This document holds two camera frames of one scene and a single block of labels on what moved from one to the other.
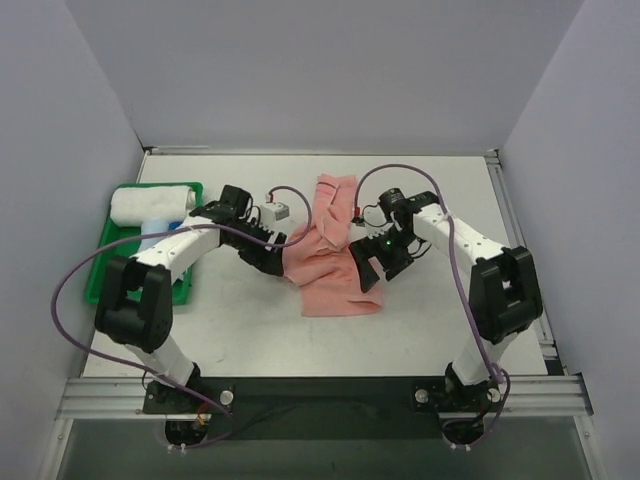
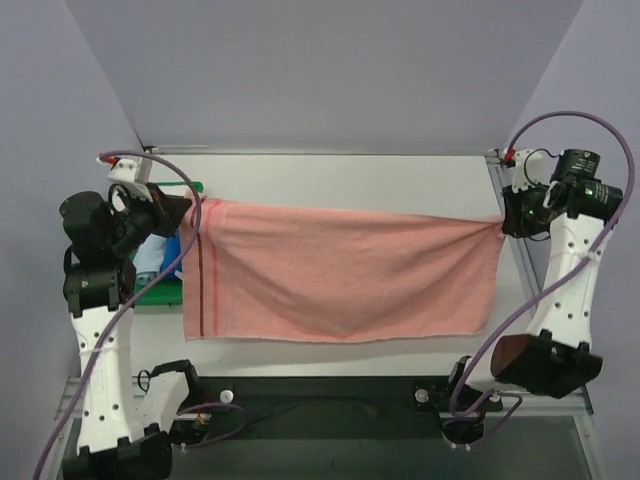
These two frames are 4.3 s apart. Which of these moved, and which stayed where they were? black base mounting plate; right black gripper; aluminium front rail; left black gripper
Moved: right black gripper; left black gripper
Stayed: aluminium front rail; black base mounting plate
